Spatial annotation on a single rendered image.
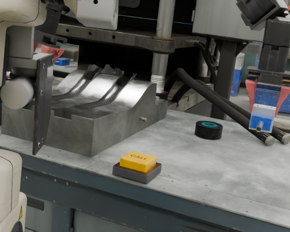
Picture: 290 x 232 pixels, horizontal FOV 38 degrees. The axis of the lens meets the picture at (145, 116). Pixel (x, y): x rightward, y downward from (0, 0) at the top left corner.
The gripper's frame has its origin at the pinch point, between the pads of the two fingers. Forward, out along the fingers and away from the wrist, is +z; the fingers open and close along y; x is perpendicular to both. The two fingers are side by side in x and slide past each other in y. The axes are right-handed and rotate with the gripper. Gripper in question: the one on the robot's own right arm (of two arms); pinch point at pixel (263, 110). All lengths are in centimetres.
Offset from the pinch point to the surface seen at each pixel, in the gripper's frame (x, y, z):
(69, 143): 12.2, 41.4, 12.9
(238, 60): -565, 61, 43
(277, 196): 10.5, -5.9, 15.1
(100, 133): 9.3, 35.1, 10.0
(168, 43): -62, 40, -7
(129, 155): 16.0, 25.1, 11.3
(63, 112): 7.5, 45.9, 7.3
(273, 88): -407, 2, 54
